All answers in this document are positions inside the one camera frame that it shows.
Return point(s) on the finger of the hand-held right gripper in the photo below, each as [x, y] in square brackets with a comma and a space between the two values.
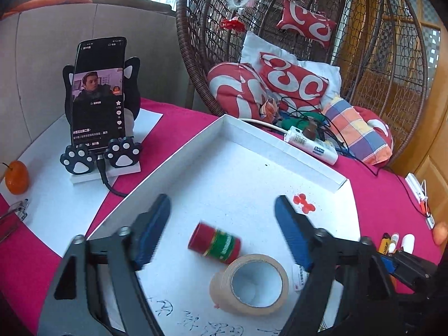
[406, 264]

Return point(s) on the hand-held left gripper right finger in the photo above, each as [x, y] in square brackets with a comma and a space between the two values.
[290, 231]

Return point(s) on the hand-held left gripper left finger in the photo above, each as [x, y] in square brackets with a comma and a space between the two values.
[154, 231]

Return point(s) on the yellow black lighter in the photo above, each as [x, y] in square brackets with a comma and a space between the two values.
[384, 243]

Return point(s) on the white cardboard box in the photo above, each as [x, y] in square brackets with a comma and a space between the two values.
[227, 168]

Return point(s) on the clear ballpoint pen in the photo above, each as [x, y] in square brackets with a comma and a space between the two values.
[21, 210]

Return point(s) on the orange tangerine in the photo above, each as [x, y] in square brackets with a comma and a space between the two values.
[16, 178]

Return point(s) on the white rounded cap bottle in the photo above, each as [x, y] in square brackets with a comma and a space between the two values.
[407, 243]

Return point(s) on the peach fruit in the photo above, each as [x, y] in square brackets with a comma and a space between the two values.
[441, 234]

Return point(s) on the white square device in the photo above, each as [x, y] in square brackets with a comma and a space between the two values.
[430, 222]

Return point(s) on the red small tool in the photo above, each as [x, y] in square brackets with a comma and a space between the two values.
[424, 210]

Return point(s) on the white rectangular box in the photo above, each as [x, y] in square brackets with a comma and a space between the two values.
[415, 185]

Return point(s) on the beige masking tape roll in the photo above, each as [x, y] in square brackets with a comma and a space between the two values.
[218, 287]

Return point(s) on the white power strip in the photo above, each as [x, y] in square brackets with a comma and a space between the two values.
[308, 143]

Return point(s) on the dark power plug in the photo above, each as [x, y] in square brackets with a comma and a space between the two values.
[309, 130]

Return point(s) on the white paper sheet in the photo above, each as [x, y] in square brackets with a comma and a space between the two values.
[52, 199]

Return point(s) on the green cloth item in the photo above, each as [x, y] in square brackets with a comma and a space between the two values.
[294, 122]

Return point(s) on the plaid pillow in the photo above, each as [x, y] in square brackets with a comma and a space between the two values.
[350, 126]

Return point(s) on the patterned small cloth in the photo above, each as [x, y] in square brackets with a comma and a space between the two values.
[269, 106]

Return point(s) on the black smartphone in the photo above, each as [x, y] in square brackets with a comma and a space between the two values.
[98, 112]

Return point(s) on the black white cat phone stand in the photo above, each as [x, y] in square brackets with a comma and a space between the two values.
[133, 98]

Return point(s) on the red white cushion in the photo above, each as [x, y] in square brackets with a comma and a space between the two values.
[379, 126]

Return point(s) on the square red swirl pillow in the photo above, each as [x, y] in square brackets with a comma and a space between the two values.
[297, 80]

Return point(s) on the wooden door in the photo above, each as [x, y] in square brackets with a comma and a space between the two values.
[413, 112]

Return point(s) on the round red swirl pillow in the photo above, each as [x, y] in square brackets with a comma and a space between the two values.
[231, 87]

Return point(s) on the white pillow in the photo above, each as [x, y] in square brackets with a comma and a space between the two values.
[252, 47]

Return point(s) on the beige sofa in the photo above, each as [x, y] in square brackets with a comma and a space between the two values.
[42, 77]

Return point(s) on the small hanging red swirl pillow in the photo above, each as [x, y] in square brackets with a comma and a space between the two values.
[308, 21]

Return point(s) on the red hanging ornament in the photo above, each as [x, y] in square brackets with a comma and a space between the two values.
[232, 24]

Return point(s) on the brown wicker hanging chair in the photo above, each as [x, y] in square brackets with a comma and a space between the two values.
[210, 7]

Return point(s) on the orange cushion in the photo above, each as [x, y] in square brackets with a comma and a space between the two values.
[52, 0]

